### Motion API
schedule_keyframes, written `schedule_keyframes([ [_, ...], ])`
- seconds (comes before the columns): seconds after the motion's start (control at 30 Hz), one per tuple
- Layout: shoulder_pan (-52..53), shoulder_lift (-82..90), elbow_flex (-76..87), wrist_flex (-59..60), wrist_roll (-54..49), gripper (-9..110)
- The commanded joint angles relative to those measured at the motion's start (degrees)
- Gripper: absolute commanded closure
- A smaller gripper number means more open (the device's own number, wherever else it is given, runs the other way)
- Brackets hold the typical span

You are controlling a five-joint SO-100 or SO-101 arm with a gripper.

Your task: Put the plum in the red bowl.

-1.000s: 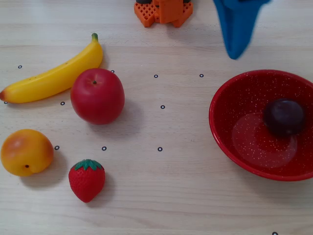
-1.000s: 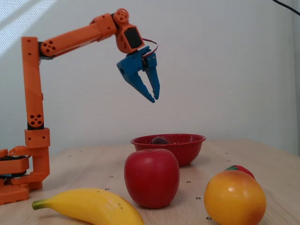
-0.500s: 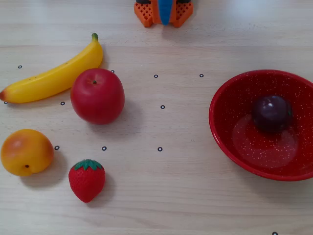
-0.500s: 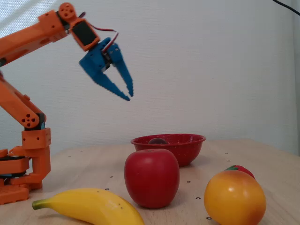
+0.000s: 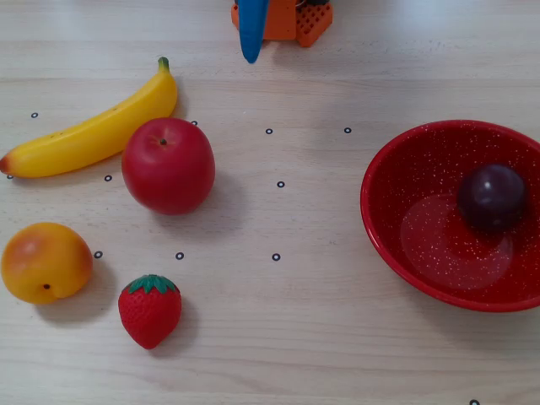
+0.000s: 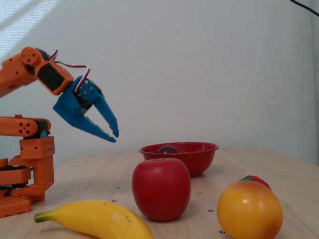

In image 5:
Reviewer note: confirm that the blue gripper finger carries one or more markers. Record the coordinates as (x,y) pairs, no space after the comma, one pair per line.
(253,34)

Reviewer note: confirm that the red toy apple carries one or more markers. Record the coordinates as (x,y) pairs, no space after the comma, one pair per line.
(169,169)

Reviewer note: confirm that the purple toy plum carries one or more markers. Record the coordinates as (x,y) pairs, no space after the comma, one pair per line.
(491,198)

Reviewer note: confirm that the orange robot base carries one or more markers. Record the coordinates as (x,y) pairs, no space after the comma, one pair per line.
(314,25)

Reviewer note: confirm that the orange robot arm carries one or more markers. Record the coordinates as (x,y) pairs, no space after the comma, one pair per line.
(280,21)

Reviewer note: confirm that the red speckled enamel bowl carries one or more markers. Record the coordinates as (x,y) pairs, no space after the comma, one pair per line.
(422,261)

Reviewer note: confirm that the yellow toy banana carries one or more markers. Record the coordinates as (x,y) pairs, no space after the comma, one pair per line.
(93,135)

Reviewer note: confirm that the red toy strawberry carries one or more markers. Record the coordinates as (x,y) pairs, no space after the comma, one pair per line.
(149,314)

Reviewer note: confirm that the orange yellow toy peach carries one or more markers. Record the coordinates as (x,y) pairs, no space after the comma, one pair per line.
(46,263)

